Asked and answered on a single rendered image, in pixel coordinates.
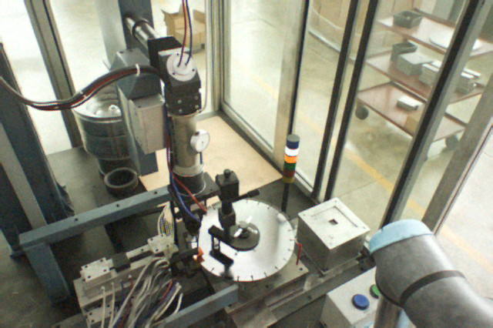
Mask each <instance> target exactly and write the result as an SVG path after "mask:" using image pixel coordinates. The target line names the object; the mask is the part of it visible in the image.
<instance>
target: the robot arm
mask: <svg viewBox="0 0 493 328"><path fill-rule="evenodd" d="M368 248H369V250H370V254H371V255H372V256H373V257H374V259H375V261H376V264H377V265H376V270H375V275H374V281H375V285H376V287H377V290H378V292H379V297H378V300H377V311H376V314H375V318H374V321H372V322H369V323H367V324H366V325H364V326H362V328H493V298H492V297H488V296H482V295H481V294H480V293H479V292H478V291H477V290H476V289H475V288H474V287H473V286H472V285H471V284H470V283H469V281H468V280H467V278H466V277H465V276H464V274H463V272H462V271H460V269H459V268H458V267H457V266H456V265H455V263H454V261H453V260H452V259H451V257H450V256H449V255H448V254H447V252H446V251H445V250H444V248H443V246H442V245H441V244H440V243H439V242H438V241H437V240H436V238H435V237H434V234H433V232H431V231H430V230H429V229H428V228H427V227H426V225H425V224H423V223H422V222H420V221H418V220H415V219H405V220H401V221H397V222H395V223H392V224H389V225H386V226H383V227H382V228H381V229H379V230H378V231H377V232H376V233H375V234H374V235H373V236H372V237H371V239H370V241H369V243H368Z"/></svg>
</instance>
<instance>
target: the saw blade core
mask: <svg viewBox="0 0 493 328"><path fill-rule="evenodd" d="M258 203H259V202H256V201H252V200H247V201H246V200H245V199H243V200H240V201H239V202H236V203H233V208H234V210H235V211H236V221H237V222H239V221H246V220H247V219H248V217H249V216H252V219H251V220H250V221H249V223H252V224H254V225H255V226H256V227H257V228H258V229H259V231H260V241H259V242H258V244H257V245H256V246H255V247H253V248H252V249H247V250H240V249H235V248H233V247H232V246H227V245H226V244H224V243H223V242H221V244H216V245H214V246H213V244H212V242H211V235H209V234H208V229H209V228H210V227H211V226H212V225H214V226H217V227H218V228H220V229H222V227H221V225H220V222H219V220H218V209H219V208H221V207H222V203H220V204H219V205H216V206H214V207H213V208H211V209H208V210H207V214H205V215H206V216H205V215H203V221H202V227H201V229H200V240H199V246H200V247H201V250H202V251H203V255H202V256H200V257H198V258H197V259H198V261H199V263H201V265H202V266H204V267H205V268H206V269H207V270H209V271H211V270H212V269H213V268H214V269H213V270H212V271H211V273H213V274H215V275H217V276H220V277H222V278H224V279H228V280H232V281H237V280H238V276H239V281H240V282H248V281H252V278H251V276H252V277H253V281H254V280H259V279H263V278H266V277H268V276H270V275H272V274H274V273H275V272H277V271H278V270H280V269H281V268H282V267H283V266H284V265H285V264H286V263H287V262H288V261H289V260H290V258H291V256H292V254H293V246H294V236H293V231H291V230H292V229H291V227H290V223H289V222H288V221H287V219H286V218H285V216H284V215H283V214H281V213H280V212H278V211H276V210H275V209H274V208H272V207H270V208H269V206H268V205H266V204H264V203H261V202H260V203H259V205H258ZM268 208H269V209H268ZM277 214H278V215H277ZM284 222H285V223H284ZM222 230H223V229H222ZM290 239H291V241H290ZM193 242H196V237H195V236H194V237H193V236H192V237H191V243H192V247H193V248H195V247H197V243H193ZM289 250H291V251H289ZM284 259H285V260H286V261H285V260H284ZM203 261H205V262H203ZM275 267H276V268H275ZM224 273H225V274H226V275H225V276H224ZM264 273H266V275H267V276H266V275H265V274H264ZM223 276H224V277H223Z"/></svg>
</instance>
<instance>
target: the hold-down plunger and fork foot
mask: <svg viewBox="0 0 493 328"><path fill-rule="evenodd" d="M208 234H209V235H211V242H212V244H213V246H214V237H215V238H217V239H218V241H219V244H221V242H223V243H224V244H226V245H227V246H231V245H232V244H233V243H234V242H235V237H234V236H232V235H230V227H229V228H225V229H223V230H222V229H220V228H218V227H217V226H214V225H212V226H211V227H210V228H209V229H208Z"/></svg>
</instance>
